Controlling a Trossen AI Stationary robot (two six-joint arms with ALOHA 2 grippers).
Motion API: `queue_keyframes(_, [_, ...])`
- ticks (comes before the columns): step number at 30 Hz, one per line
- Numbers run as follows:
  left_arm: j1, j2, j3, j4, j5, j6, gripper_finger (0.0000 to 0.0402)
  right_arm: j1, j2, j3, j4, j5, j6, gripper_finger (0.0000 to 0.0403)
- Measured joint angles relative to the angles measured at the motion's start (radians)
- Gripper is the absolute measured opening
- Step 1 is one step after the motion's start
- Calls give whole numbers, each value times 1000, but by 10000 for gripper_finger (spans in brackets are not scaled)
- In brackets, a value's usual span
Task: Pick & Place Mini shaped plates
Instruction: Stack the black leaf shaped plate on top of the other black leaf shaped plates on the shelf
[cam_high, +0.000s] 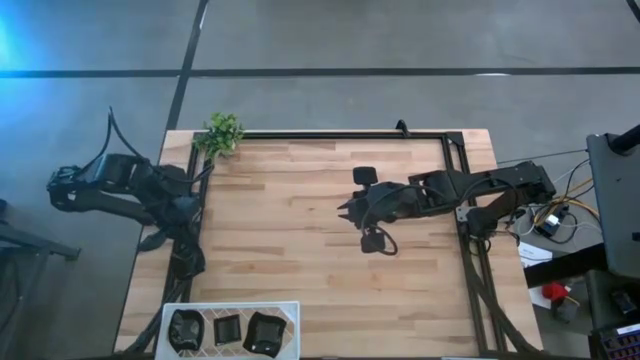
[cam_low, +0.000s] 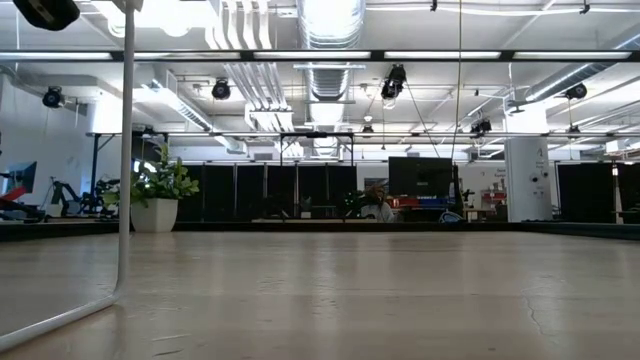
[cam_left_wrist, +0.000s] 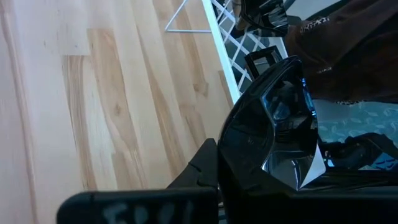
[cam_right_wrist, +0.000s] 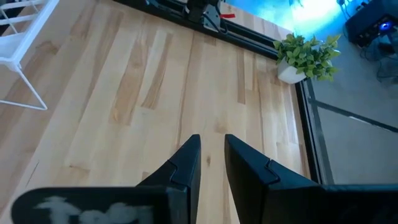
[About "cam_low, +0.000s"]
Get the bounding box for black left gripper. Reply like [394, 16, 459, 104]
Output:
[12, 0, 81, 33]

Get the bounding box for red bar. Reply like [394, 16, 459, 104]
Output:
[0, 187, 29, 204]

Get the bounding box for green plant in white pot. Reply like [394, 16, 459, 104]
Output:
[103, 143, 200, 234]

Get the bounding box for black beam with light strips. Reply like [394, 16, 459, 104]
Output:
[0, 48, 640, 64]

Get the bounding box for person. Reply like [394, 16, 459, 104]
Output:
[360, 183, 396, 224]

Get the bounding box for large black monitor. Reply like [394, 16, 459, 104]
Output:
[388, 156, 455, 199]

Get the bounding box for red and blue boxes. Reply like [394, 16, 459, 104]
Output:
[392, 197, 451, 212]

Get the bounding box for shelf with red items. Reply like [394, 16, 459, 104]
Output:
[480, 182, 507, 212]

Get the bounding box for white round column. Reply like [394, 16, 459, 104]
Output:
[503, 107, 554, 223]

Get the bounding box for white wire basket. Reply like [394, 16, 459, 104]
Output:
[0, 0, 144, 354]

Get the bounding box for black aluminium table frame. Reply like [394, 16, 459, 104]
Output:
[0, 219, 640, 243]

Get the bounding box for black partition wall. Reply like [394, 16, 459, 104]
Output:
[177, 163, 359, 223]
[556, 162, 640, 224]

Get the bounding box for silver ribbed ventilation duct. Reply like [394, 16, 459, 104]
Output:
[522, 24, 640, 104]
[295, 0, 367, 159]

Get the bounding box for thin hanging cable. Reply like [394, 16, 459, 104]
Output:
[451, 0, 464, 161]

